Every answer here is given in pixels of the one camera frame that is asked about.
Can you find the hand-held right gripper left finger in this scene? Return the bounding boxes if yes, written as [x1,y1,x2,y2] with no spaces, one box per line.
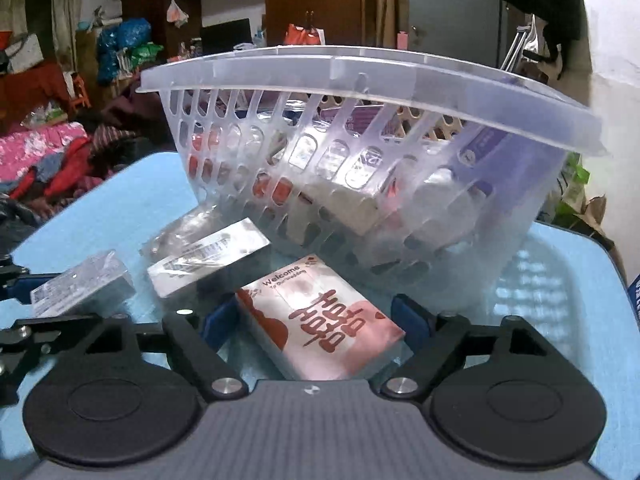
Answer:
[62,300,251,403]

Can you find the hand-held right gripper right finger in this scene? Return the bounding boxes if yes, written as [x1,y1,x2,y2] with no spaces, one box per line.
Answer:
[380,294,566,403]

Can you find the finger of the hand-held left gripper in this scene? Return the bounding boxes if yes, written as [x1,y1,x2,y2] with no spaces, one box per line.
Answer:
[0,255,38,306]
[0,312,103,407]

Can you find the pink tissue pack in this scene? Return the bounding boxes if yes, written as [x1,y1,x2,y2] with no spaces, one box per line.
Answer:
[235,254,405,381]

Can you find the white roll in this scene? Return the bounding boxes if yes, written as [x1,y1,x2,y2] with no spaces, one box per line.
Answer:
[405,167,482,257]

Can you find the white tissue pack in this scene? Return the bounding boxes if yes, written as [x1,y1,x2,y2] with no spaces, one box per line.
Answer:
[300,180,384,237]

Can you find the red item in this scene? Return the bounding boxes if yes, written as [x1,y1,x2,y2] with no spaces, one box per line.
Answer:
[252,177,296,209]

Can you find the red snack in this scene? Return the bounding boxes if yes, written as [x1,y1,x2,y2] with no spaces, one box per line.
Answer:
[187,132,224,196]

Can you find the purple cardboard box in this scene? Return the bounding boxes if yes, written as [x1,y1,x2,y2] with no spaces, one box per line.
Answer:
[445,125,511,196]

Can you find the white plastic basket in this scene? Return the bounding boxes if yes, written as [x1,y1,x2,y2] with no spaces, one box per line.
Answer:
[136,46,609,312]

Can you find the clear plastic wrapped packet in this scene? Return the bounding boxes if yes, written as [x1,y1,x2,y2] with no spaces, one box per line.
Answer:
[140,205,227,262]

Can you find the pink floral blanket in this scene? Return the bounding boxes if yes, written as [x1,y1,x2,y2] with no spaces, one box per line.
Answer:
[0,122,89,182]

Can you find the red plaid garment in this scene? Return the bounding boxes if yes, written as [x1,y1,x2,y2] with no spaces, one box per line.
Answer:
[30,127,142,202]

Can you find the red sofa cover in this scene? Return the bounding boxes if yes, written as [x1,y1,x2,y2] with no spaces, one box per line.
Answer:
[0,62,71,134]

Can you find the red plastic stool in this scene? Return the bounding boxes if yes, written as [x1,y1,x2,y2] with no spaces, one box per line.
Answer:
[72,75,91,109]

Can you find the green and white bag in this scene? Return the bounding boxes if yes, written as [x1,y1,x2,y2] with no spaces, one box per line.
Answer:
[552,155,592,217]

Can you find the maroon garment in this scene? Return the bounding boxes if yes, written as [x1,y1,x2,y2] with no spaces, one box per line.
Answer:
[110,92,174,152]

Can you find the blue tote bag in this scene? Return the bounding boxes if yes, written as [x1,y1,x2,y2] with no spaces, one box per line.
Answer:
[627,272,640,322]

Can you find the polka dot gift bag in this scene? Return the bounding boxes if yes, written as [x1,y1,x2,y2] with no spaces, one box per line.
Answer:
[5,34,44,74]

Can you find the blue plastic bags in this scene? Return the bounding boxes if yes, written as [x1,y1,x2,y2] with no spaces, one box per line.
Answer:
[96,17,152,86]

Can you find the green plastic bag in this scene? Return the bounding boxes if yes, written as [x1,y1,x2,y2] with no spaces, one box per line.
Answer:
[129,42,165,69]

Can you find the beige curtain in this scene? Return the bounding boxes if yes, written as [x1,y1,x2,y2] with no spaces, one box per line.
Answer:
[52,0,84,69]

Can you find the metal crutches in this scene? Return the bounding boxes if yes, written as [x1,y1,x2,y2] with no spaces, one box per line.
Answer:
[500,25,539,74]

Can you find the black monitor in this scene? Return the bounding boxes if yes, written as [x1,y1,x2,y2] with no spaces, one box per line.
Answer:
[201,18,252,56]

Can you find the orange red bag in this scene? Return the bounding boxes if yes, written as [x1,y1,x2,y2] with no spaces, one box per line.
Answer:
[285,22,326,47]

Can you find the grey door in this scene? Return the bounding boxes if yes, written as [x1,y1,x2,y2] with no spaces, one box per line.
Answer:
[407,0,507,69]

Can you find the orange and white plastic bag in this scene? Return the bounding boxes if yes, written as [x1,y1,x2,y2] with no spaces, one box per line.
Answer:
[166,0,190,29]

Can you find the black hanging garment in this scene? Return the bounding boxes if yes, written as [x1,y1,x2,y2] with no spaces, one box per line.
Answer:
[482,0,586,81]

